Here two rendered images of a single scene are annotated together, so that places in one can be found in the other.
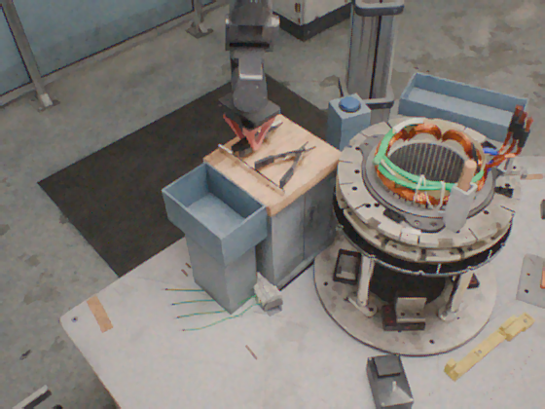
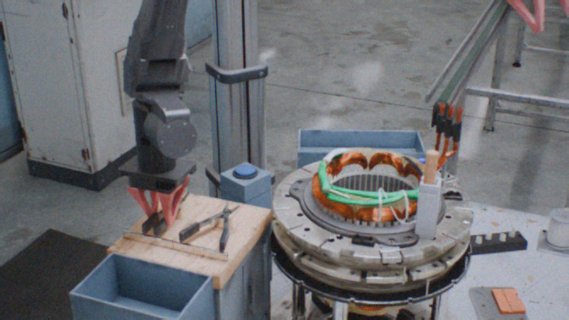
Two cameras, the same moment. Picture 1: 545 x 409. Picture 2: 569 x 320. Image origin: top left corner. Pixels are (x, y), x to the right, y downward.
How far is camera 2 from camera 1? 0.33 m
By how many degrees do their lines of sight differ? 30
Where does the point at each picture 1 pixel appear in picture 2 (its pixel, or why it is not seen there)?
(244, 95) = (172, 136)
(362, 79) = (239, 156)
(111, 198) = not seen: outside the picture
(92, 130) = not seen: outside the picture
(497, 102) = (389, 141)
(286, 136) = (197, 208)
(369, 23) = (237, 91)
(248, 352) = not seen: outside the picture
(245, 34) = (156, 73)
